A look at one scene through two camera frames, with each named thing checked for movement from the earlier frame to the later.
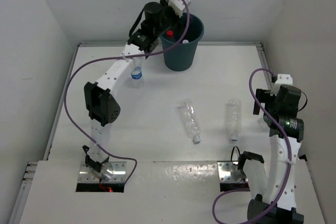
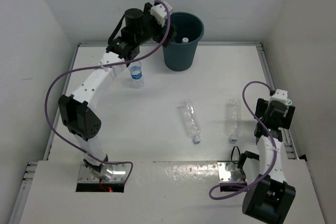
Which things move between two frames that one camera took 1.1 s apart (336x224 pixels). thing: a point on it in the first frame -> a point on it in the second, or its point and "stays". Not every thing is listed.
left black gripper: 177,26 -> 159,35
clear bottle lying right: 233,118 stays
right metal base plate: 228,172 stays
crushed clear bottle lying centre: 191,121 stays
